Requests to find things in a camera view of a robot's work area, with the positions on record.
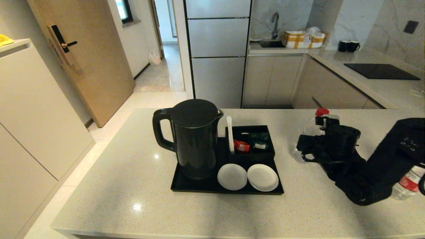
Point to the black ceramic mug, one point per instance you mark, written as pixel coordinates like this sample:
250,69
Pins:
353,46
342,46

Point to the black sachet white label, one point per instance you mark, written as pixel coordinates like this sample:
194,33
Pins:
260,145

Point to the dark green package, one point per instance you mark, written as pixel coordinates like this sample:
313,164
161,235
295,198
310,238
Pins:
259,136

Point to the beige two-door base cabinet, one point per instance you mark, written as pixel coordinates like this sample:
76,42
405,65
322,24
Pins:
270,79

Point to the black gold door lock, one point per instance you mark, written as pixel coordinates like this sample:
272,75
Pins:
59,39

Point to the yellow object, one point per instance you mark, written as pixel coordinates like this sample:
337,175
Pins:
4,40

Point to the dark wall socket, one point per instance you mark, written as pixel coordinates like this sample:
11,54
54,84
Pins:
411,27

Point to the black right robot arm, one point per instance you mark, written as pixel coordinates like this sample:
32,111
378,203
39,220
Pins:
382,172

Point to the cardboard box with yellow tape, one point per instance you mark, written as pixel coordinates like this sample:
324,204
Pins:
295,40

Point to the black rectangular serving tray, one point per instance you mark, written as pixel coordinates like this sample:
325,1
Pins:
199,185

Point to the crumpled white plastic wrap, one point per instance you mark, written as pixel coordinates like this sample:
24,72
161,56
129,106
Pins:
312,31

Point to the chrome kitchen faucet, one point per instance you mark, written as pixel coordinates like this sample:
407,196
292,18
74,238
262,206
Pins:
275,32

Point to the white paper napkin packet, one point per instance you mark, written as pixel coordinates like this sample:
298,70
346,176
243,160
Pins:
230,135

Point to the white plastic bag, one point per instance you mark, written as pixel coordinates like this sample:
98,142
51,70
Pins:
154,58

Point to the beige drawer base cabinet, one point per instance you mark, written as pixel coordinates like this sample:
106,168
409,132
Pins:
328,89

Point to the round white saucer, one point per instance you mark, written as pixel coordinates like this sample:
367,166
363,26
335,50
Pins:
232,177
263,178

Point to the silver multi-door refrigerator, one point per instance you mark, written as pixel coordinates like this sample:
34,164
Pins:
217,73

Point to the black compartment condiment box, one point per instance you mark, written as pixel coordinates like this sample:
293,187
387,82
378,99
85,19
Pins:
265,155

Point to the black electric kettle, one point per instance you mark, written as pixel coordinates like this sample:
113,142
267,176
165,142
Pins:
196,145

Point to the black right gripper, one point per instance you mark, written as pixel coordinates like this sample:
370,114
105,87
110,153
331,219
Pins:
320,149

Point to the tall cream cabinet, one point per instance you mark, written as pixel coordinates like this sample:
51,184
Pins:
33,116

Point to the light wooden door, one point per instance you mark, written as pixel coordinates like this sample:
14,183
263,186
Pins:
93,66

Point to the dark framed window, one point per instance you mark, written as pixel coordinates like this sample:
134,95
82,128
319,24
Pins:
123,10

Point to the dark kitchen sink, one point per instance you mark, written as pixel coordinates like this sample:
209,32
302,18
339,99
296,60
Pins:
270,43

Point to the black induction cooktop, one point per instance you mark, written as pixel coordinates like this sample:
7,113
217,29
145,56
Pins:
379,71

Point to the clear water bottle red cap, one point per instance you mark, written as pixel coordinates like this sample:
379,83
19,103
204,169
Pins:
321,112
410,184

